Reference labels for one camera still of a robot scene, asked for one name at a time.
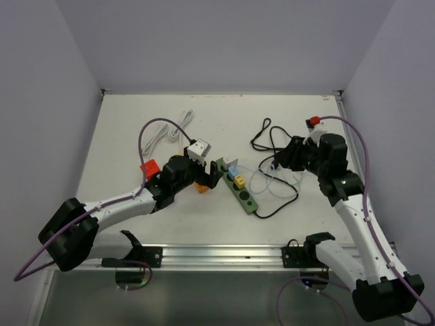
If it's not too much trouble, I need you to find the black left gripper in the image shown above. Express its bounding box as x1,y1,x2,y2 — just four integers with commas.
173,147,223,194

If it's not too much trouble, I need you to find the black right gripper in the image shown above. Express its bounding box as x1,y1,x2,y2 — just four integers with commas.
274,136,327,177

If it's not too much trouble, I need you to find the yellow USB charger plug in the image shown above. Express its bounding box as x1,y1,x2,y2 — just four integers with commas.
234,175,245,189

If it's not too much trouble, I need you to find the green power strip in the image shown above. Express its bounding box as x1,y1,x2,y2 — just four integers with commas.
217,158,258,215

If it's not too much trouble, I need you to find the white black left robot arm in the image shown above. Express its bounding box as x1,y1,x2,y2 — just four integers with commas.
38,151,224,272

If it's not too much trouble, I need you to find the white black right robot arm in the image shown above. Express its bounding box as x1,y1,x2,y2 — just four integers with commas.
273,133,424,322

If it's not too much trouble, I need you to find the blue charger plug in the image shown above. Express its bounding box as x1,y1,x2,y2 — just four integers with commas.
228,166,240,180

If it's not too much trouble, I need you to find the white charger plug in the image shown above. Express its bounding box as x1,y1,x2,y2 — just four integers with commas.
223,157,238,170

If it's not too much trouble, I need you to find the red cube socket adapter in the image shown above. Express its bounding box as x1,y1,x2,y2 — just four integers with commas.
139,159,161,180

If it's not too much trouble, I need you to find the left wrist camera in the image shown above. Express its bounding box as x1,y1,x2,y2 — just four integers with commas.
187,139,211,166

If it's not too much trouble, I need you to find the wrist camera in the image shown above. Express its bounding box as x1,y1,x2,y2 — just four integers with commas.
187,139,211,166
302,116,327,144

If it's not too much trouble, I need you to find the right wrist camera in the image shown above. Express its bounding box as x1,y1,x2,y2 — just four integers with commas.
302,116,327,144

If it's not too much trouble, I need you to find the black power strip cord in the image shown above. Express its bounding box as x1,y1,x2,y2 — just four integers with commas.
250,117,300,219

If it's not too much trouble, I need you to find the white bundled cable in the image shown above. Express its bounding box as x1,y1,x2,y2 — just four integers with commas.
141,109,195,158

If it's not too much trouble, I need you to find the aluminium rail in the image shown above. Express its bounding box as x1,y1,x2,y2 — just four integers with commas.
43,241,402,272

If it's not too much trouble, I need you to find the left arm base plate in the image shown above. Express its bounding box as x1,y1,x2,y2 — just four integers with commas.
101,246,163,268

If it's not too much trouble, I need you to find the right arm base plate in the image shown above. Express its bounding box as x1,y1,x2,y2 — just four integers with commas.
281,239,326,269

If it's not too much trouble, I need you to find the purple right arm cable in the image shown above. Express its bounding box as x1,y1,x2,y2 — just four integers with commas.
275,115,432,326

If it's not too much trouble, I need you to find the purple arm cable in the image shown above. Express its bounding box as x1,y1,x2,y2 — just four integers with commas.
13,117,194,293
275,115,432,326

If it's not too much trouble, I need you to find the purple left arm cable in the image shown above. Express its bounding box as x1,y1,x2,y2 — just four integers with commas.
13,117,194,293

